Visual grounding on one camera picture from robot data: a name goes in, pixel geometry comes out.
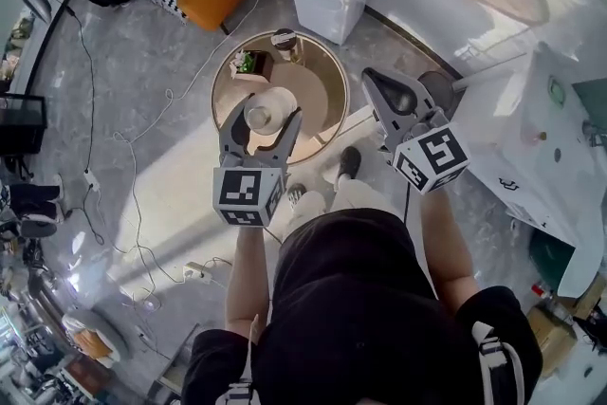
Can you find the round wooden side table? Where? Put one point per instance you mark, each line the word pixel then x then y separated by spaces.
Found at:
pixel 318 95

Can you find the person's right shoe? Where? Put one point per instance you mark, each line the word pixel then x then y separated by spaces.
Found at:
pixel 350 159

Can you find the brown box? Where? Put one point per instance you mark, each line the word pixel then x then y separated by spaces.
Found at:
pixel 263 66

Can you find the red capped bottle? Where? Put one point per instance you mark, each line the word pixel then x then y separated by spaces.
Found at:
pixel 540 290

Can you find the person's beige shorts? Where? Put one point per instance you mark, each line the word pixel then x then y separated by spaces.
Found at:
pixel 351 199

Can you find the white sink cabinet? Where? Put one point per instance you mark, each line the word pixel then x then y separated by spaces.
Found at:
pixel 545 180

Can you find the small artificial plant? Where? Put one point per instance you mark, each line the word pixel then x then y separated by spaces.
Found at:
pixel 241 61

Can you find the white power strip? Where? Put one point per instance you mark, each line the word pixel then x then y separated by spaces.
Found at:
pixel 196 272
pixel 92 180

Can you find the dark green bin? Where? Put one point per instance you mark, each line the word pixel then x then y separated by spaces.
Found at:
pixel 550 261

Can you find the glass jar with dark lid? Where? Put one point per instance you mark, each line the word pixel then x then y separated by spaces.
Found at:
pixel 286 40

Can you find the black glass cabinet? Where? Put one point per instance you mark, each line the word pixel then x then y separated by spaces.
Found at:
pixel 21 123

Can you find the person's right forearm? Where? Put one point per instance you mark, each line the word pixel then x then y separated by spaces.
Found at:
pixel 448 251

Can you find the cardboard box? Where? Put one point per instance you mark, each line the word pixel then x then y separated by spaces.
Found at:
pixel 550 339

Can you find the grey round stool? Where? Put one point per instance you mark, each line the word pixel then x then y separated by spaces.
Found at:
pixel 102 332

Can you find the grey flat board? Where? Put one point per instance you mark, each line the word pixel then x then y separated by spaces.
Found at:
pixel 173 370

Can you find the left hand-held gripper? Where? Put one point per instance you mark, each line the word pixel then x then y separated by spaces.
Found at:
pixel 242 194

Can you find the person's black shirt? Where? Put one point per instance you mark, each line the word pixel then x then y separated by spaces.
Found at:
pixel 360 313

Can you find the person's left shoe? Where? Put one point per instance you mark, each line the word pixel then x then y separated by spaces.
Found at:
pixel 296 193

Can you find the person's left forearm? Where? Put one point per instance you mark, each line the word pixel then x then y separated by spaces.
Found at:
pixel 249 284

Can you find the green soap dish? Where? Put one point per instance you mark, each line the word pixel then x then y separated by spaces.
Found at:
pixel 557 90

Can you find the metal faucet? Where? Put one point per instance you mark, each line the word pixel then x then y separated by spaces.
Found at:
pixel 593 133

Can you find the person's shoe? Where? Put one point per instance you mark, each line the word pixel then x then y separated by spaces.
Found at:
pixel 296 193
pixel 350 159

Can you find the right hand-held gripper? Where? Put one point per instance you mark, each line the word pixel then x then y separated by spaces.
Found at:
pixel 434 159

